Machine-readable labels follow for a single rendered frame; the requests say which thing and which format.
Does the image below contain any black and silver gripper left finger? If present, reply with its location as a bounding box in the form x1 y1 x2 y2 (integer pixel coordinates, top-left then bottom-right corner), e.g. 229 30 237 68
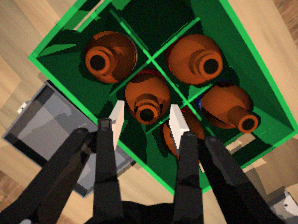
0 100 125 224

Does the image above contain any green bottle crate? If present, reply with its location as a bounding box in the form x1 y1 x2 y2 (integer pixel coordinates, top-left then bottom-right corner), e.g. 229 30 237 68
28 0 287 188

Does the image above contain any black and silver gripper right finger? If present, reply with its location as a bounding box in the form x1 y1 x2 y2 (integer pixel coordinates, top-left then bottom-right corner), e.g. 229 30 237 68
169 104 285 224

